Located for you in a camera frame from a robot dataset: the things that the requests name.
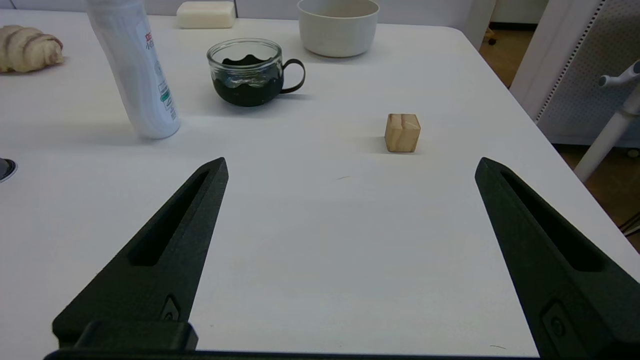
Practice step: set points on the black round stopper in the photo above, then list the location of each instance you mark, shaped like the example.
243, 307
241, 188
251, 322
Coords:
5, 170

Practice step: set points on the white spray bottle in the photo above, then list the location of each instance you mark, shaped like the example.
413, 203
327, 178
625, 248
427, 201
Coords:
137, 75

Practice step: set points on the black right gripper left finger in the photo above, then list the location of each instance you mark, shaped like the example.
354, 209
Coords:
165, 260

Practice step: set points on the beige bowl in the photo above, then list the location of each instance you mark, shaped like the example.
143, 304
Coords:
337, 35

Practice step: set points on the small wooden cube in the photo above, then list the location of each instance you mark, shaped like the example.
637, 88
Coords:
402, 134

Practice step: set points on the striped bread roll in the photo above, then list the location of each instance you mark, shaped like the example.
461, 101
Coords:
27, 50

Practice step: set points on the white desk leg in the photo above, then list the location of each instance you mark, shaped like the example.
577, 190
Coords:
607, 135

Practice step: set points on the white perforated panel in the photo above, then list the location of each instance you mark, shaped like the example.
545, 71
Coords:
585, 75

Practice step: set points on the cream soap bar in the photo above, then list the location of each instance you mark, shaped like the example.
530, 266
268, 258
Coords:
205, 15

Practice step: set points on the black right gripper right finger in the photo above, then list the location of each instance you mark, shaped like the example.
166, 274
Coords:
560, 280

